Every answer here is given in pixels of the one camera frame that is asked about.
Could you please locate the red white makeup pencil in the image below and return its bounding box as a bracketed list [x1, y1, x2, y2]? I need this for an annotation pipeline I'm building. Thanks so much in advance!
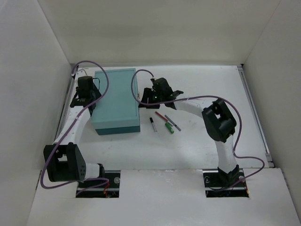
[155, 111, 168, 122]

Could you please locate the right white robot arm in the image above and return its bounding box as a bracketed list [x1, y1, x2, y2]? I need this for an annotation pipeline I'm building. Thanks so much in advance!
[138, 78, 239, 187]

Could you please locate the green tube lower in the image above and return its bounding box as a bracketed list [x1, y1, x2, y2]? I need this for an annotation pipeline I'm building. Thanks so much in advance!
[165, 122, 174, 134]

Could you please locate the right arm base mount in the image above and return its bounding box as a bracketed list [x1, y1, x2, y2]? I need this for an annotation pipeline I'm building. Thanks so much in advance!
[203, 170, 249, 198]

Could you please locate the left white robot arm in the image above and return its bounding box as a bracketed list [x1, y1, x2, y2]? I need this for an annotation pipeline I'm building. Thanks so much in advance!
[43, 76, 106, 188]

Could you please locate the black silver makeup pencil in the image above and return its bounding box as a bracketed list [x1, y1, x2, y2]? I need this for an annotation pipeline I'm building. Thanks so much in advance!
[150, 117, 157, 132]

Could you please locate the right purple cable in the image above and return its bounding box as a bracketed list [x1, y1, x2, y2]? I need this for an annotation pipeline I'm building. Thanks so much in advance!
[131, 69, 266, 191]

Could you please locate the grey makeup pencil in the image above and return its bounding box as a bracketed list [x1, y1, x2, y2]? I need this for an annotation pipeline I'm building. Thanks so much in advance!
[165, 114, 181, 131]

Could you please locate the teal makeup organizer box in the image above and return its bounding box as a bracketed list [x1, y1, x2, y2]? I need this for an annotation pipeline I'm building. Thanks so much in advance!
[90, 68, 141, 136]

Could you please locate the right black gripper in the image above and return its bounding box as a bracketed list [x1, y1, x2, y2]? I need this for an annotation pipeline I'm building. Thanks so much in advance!
[138, 88, 164, 109]

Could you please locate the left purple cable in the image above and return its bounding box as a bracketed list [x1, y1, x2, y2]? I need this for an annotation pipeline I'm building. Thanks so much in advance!
[40, 60, 110, 195]

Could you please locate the purple cable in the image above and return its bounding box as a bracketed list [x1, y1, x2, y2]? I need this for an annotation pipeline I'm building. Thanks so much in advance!
[40, 60, 110, 195]
[131, 69, 266, 191]

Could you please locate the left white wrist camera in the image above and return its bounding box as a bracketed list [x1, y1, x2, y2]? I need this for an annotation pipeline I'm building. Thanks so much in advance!
[71, 68, 87, 79]

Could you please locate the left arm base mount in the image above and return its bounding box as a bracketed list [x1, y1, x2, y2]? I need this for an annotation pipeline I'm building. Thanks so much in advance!
[76, 170, 121, 198]

